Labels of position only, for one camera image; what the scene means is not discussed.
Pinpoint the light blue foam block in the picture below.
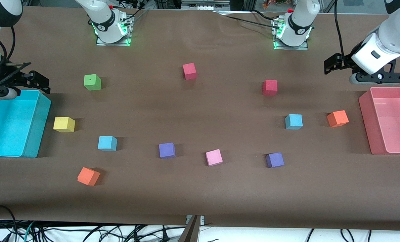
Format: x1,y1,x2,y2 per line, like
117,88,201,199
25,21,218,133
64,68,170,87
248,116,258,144
285,114,303,130
98,136,118,152

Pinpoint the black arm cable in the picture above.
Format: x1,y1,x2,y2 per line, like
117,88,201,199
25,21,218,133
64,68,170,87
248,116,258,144
334,0,347,58
0,26,16,64

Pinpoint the orange foam block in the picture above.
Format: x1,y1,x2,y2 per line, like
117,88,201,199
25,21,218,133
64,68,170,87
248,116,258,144
327,110,349,128
77,167,101,186

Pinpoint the teal cable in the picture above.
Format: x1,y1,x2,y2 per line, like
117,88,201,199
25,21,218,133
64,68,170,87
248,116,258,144
17,221,36,242

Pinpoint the pink plastic bin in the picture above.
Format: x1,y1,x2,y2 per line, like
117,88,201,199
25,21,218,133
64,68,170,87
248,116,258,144
358,87,400,155

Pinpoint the table cover sheet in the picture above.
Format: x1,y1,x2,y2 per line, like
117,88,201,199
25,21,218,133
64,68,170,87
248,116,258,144
0,6,400,231

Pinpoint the red foam block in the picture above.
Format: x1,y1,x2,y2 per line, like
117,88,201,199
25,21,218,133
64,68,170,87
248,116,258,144
263,80,278,96
183,63,197,80

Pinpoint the small metal bracket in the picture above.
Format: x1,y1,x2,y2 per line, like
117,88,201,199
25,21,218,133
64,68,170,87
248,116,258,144
186,215,205,226

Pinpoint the green foam block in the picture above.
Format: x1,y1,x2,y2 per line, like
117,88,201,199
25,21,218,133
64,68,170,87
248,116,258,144
84,74,102,91

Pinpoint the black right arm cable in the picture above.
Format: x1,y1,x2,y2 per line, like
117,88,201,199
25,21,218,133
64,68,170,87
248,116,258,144
0,26,16,64

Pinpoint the yellow foam block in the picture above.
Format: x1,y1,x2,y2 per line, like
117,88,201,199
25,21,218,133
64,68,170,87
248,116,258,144
53,117,76,133

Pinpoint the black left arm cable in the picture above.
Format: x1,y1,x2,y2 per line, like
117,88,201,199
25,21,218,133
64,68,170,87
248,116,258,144
334,0,347,58

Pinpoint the purple foam block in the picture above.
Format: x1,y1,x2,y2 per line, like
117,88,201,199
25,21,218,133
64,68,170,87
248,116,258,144
159,143,176,159
266,152,285,168

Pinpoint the pink foam block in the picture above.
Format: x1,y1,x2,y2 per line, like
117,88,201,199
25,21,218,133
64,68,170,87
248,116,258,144
206,149,223,167

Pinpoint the dark support beam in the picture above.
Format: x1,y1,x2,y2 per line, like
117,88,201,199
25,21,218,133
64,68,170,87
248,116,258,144
178,215,201,242

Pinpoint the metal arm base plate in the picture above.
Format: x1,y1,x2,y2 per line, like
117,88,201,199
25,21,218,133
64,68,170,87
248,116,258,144
272,17,310,51
96,13,134,47

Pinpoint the orange background object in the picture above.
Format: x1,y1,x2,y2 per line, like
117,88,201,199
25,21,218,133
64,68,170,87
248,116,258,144
262,0,289,9

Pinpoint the cyan plastic bin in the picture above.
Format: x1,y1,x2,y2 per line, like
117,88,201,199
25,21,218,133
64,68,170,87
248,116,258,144
0,89,51,158

